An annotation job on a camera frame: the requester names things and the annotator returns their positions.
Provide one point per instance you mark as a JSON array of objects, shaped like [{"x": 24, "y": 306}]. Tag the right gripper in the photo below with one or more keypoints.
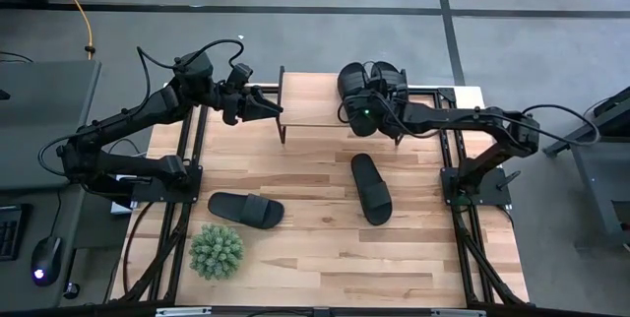
[{"x": 386, "y": 98}]

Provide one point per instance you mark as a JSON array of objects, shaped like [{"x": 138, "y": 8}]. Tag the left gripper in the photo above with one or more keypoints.
[{"x": 236, "y": 107}]

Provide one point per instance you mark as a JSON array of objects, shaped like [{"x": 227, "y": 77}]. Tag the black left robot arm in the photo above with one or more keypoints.
[{"x": 128, "y": 120}]

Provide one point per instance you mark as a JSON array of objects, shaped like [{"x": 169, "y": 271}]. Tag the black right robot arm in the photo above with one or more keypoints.
[{"x": 467, "y": 117}]

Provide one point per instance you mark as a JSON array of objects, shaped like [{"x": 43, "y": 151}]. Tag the wooden shelf black metal legs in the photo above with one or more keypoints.
[{"x": 310, "y": 100}]

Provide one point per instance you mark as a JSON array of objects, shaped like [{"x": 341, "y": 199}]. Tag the black clamp lever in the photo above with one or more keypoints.
[{"x": 509, "y": 179}]

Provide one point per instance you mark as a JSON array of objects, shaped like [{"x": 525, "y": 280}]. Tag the green artificial succulent plant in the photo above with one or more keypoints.
[{"x": 216, "y": 252}]

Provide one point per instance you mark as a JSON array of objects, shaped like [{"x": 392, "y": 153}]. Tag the grey desk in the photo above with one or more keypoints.
[{"x": 39, "y": 125}]

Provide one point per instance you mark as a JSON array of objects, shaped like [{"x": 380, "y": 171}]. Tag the grey metal stand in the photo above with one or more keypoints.
[{"x": 598, "y": 184}]

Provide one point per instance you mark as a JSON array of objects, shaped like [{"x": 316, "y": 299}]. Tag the black computer mouse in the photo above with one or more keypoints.
[{"x": 46, "y": 258}]

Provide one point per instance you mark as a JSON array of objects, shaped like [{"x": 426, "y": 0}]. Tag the small round black knob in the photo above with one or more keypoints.
[{"x": 72, "y": 291}]

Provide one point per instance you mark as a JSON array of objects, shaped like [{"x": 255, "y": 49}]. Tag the black keyboard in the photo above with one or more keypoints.
[{"x": 10, "y": 233}]

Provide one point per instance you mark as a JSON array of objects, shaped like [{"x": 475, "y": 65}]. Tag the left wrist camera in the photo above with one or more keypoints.
[{"x": 239, "y": 76}]

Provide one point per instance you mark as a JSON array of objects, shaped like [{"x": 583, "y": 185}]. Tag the black aluminium table frame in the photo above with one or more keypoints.
[{"x": 445, "y": 95}]

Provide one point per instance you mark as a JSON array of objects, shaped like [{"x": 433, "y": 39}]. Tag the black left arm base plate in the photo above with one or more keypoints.
[{"x": 162, "y": 191}]

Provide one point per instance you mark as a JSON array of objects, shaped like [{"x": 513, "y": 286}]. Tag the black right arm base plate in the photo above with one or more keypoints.
[{"x": 492, "y": 191}]

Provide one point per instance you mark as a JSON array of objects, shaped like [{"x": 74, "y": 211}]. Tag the silver bracket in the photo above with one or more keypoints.
[
  {"x": 458, "y": 313},
  {"x": 182, "y": 312}
]

